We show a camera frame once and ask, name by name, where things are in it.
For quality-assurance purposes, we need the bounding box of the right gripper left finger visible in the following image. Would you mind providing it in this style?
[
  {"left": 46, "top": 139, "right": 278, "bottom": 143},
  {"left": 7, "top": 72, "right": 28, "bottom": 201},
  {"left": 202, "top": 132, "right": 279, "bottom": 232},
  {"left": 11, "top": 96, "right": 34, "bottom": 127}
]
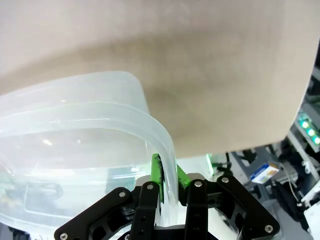
[{"left": 54, "top": 152, "right": 166, "bottom": 240}]

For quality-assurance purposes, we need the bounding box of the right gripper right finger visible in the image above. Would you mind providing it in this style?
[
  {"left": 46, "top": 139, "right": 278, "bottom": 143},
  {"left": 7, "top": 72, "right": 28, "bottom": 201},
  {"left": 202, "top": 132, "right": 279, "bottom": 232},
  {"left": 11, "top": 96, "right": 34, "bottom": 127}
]
[{"left": 176, "top": 162, "right": 280, "bottom": 240}]

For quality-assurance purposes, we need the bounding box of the clear plastic bin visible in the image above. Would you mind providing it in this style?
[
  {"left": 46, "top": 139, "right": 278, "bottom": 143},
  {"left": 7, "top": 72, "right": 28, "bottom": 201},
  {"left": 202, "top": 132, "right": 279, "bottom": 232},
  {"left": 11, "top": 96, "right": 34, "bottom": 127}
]
[{"left": 0, "top": 71, "right": 181, "bottom": 227}]

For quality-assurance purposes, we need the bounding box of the blue and white carton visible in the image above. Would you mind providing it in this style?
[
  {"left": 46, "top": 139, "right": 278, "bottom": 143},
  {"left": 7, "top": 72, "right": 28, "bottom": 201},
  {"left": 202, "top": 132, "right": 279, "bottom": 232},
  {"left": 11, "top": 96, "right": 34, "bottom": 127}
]
[{"left": 249, "top": 161, "right": 280, "bottom": 185}]

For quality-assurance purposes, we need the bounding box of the white equipment box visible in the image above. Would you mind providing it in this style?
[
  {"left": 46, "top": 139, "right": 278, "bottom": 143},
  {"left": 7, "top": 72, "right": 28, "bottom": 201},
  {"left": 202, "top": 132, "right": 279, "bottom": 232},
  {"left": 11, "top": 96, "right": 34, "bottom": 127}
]
[{"left": 301, "top": 183, "right": 320, "bottom": 237}]

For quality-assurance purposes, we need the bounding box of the device with green lights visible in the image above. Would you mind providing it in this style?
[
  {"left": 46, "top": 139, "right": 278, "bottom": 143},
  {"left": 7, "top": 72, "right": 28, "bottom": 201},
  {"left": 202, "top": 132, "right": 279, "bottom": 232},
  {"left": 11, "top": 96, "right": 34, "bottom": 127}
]
[{"left": 291, "top": 107, "right": 320, "bottom": 151}]

